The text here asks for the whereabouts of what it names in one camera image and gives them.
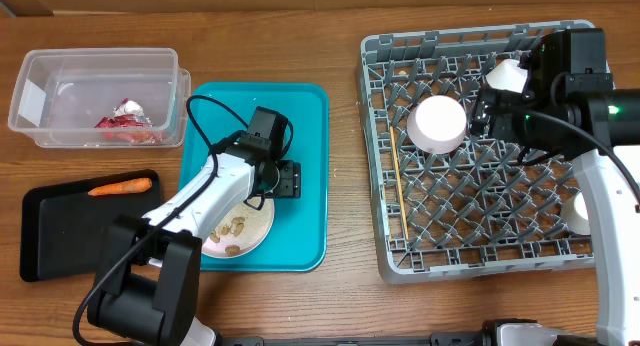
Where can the red snack wrapper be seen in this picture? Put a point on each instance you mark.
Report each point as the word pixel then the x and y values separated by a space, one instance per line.
pixel 128 127

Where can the teal plastic tray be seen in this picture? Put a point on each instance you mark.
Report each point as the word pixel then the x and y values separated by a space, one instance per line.
pixel 297 241

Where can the peanut shells pile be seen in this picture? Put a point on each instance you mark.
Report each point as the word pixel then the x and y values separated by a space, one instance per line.
pixel 225 239

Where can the pink plate with peanuts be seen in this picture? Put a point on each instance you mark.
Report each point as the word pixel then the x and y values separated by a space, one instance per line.
pixel 258 223

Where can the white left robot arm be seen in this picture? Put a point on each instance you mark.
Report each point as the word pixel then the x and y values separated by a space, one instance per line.
pixel 146 285

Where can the grey plastic dishwasher rack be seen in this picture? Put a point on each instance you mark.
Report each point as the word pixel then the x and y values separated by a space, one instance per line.
pixel 487 207

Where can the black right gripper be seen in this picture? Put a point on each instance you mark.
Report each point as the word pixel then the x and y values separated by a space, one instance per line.
pixel 480 116

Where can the white cup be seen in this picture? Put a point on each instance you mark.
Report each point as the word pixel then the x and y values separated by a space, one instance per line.
pixel 574 213

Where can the orange carrot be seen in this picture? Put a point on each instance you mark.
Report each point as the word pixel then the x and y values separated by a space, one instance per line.
pixel 133 186

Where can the wooden chopstick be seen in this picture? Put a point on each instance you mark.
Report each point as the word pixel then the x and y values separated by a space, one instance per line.
pixel 398 178

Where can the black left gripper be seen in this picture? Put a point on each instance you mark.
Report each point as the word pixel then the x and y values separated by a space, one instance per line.
pixel 288 185

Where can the pink bowl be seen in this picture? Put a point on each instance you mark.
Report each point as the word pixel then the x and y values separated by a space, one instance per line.
pixel 437 125

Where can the black tray bin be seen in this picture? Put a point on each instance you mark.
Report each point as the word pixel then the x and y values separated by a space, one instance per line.
pixel 62 225

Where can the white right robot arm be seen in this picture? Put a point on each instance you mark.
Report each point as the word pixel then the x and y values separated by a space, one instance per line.
pixel 598 131

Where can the white bowl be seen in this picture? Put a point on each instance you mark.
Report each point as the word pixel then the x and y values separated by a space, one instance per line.
pixel 508 75

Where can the clear plastic bin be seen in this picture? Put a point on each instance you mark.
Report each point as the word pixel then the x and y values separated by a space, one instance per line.
pixel 61 94

